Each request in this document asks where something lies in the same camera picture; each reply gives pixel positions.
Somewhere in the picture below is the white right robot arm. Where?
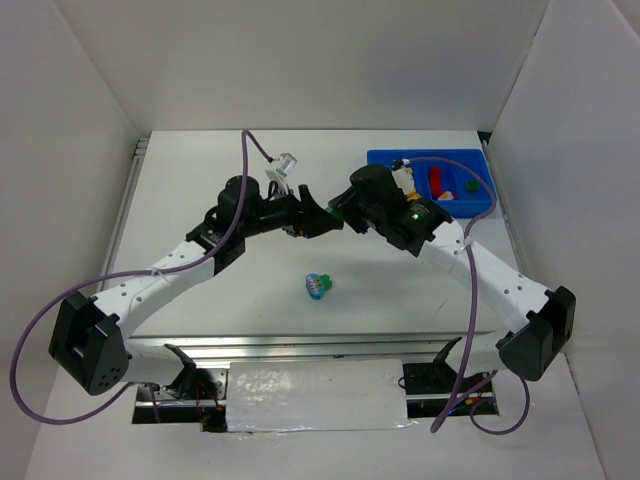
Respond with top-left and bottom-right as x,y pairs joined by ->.
299,164 -> 576,381

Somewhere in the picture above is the small green lego brick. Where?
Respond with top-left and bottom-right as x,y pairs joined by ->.
320,274 -> 333,290

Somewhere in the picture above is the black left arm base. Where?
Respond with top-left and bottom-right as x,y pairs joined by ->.
132,368 -> 229,433

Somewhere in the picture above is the blue plastic bin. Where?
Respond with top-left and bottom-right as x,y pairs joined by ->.
367,149 -> 495,219

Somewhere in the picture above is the red lego brick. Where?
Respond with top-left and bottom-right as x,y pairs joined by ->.
428,167 -> 444,199

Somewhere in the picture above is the flower printed lego piece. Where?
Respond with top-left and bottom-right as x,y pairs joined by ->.
437,191 -> 456,201

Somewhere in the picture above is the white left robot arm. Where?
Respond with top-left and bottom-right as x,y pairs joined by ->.
49,176 -> 342,396

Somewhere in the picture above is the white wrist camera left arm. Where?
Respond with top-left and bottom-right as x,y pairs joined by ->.
265,153 -> 298,196

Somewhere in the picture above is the aluminium frame rail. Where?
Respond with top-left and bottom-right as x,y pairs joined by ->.
127,332 -> 506,359

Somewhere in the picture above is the silver foil covered board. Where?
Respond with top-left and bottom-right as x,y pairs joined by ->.
226,359 -> 409,433

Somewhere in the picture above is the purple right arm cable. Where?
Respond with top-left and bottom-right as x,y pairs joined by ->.
402,156 -> 531,437

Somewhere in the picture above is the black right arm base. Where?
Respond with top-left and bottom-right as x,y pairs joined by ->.
398,363 -> 498,419

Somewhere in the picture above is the green curved lego brick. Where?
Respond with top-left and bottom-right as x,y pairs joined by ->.
326,206 -> 344,222

